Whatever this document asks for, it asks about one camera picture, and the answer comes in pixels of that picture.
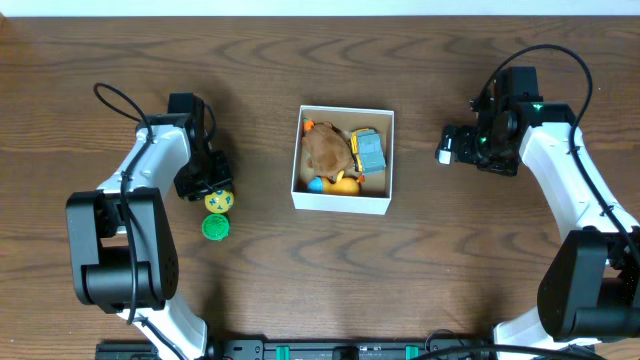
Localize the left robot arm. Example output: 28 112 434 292
66 107 231 359

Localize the orange rubber duck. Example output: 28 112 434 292
307 171 364 196

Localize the white cardboard box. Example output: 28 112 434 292
290 105 395 215

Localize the yellow letter ball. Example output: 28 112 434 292
204 190 235 214

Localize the grey yellow toy car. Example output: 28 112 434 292
350 128 386 175

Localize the green ridged disc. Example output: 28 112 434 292
201 213 231 242

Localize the brown plush teddy bear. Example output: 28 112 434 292
300 122 354 181

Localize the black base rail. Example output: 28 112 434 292
94 337 596 360

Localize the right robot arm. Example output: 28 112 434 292
436 101 639 350

